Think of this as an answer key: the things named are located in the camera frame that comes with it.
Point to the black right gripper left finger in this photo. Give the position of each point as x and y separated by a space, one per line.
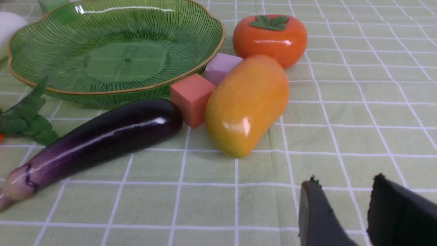
317 222

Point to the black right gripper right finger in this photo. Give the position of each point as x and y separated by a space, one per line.
398 216

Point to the yellow orange mango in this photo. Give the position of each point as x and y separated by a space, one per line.
244 106

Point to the orange persimmon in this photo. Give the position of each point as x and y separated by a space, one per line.
280 36

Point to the purple eggplant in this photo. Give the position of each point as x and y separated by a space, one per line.
120 131

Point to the orange carrot with leaves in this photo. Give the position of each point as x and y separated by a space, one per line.
23 119

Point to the white radish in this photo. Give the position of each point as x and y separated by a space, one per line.
9 24

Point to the checkered green tablecloth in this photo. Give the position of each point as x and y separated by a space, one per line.
362 102

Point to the red foam cube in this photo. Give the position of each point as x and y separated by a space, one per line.
191 95

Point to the pink foam cube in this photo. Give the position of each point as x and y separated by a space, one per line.
219 66

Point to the green glass leaf plate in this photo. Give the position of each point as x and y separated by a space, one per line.
105 53

